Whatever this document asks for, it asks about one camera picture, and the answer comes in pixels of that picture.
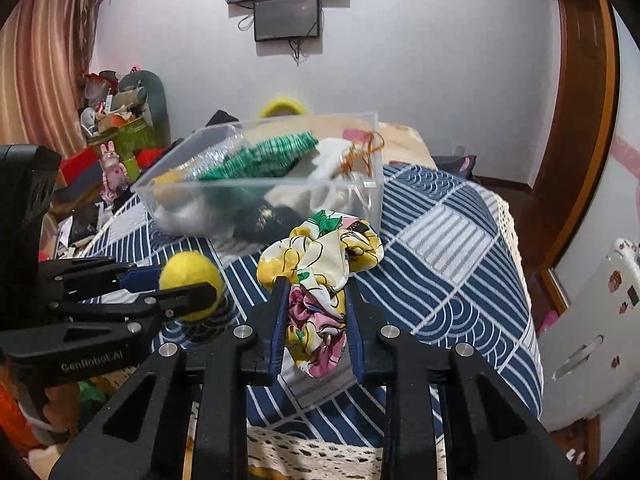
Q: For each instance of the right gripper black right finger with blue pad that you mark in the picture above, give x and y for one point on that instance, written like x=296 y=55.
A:
x=488 y=431

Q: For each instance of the teal plush toy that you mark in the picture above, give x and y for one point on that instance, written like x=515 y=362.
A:
x=154 y=109

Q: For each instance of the blue white patterned bedspread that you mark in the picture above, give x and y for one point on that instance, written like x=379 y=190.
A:
x=447 y=276

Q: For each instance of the clear plastic storage box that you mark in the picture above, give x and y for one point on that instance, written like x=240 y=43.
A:
x=251 y=182

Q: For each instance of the red storage box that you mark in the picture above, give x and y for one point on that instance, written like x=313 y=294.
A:
x=71 y=168

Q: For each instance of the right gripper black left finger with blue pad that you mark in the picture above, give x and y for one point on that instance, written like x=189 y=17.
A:
x=141 y=432

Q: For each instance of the white drawstring cloth bag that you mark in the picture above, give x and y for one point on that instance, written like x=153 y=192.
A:
x=324 y=179

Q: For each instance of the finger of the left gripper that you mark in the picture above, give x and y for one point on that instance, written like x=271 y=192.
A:
x=86 y=278
x=166 y=305

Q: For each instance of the yellow sponge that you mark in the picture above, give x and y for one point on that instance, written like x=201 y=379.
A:
x=169 y=189

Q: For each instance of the yellow felt ball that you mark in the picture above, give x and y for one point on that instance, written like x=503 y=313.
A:
x=192 y=268

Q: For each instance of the striped brown curtain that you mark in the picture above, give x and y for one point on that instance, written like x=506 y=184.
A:
x=46 y=49

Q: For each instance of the green cardboard box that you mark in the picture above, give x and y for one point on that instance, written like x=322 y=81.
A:
x=129 y=138

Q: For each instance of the floral yellow silk scarf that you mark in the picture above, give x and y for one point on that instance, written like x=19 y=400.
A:
x=317 y=258

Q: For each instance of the small dark wall screen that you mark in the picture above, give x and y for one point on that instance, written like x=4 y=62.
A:
x=286 y=19

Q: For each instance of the white foam block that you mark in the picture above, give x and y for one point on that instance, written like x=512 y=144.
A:
x=190 y=219

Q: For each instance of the wooden door frame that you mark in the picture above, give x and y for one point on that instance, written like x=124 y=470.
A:
x=580 y=135

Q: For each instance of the beige patterned blanket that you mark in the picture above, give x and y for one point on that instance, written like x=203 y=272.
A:
x=400 y=143

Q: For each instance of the dark backpack on floor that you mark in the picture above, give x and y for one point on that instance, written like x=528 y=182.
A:
x=461 y=166

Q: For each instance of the black patterned soft pouch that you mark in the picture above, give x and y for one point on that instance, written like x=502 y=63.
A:
x=262 y=223

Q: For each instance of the pink plush bunny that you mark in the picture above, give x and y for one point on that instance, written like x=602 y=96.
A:
x=115 y=177

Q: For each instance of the green knitted cloth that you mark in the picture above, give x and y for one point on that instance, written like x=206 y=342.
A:
x=221 y=165

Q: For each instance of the yellow curved pillow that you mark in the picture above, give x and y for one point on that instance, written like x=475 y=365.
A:
x=283 y=106

